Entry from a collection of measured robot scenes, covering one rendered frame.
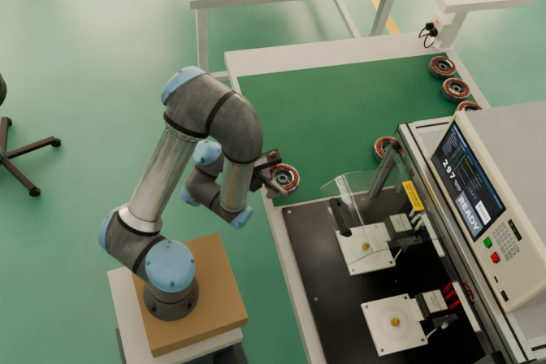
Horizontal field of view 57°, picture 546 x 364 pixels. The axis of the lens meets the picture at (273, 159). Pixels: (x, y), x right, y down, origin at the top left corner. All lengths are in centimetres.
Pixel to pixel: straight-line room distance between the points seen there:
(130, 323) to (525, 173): 110
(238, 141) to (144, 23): 243
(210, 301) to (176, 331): 12
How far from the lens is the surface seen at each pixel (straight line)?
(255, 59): 211
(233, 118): 108
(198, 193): 145
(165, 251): 126
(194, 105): 111
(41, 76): 323
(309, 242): 161
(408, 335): 156
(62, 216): 261
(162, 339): 143
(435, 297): 147
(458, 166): 132
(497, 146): 127
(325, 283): 156
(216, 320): 144
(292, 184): 163
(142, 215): 126
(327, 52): 219
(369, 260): 161
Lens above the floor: 219
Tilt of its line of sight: 54 degrees down
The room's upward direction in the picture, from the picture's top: 9 degrees clockwise
